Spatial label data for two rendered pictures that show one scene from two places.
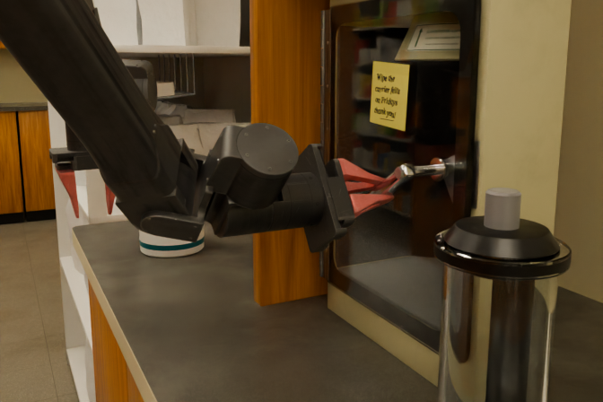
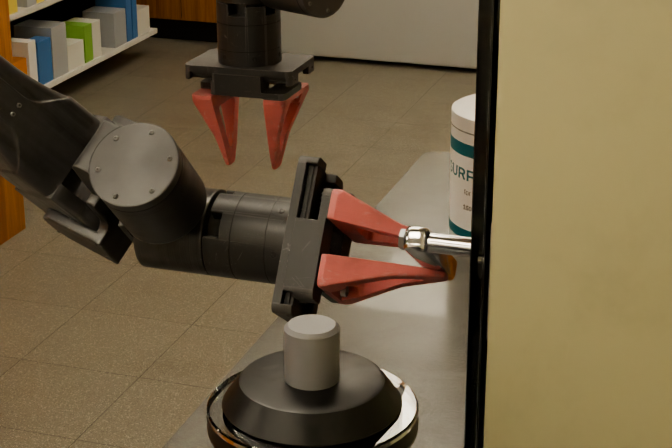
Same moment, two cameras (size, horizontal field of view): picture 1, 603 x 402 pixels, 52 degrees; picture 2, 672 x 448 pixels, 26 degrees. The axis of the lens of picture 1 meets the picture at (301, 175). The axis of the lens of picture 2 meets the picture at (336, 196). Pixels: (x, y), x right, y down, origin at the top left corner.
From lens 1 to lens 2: 67 cm
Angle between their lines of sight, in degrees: 44
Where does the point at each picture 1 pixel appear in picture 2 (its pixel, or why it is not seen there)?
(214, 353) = not seen: hidden behind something
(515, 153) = (571, 261)
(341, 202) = (300, 262)
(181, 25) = not seen: outside the picture
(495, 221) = (284, 367)
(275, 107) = not seen: hidden behind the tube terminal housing
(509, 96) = (552, 153)
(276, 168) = (126, 196)
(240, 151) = (92, 161)
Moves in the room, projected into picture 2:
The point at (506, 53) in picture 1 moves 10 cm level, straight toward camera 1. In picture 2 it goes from (542, 73) to (372, 97)
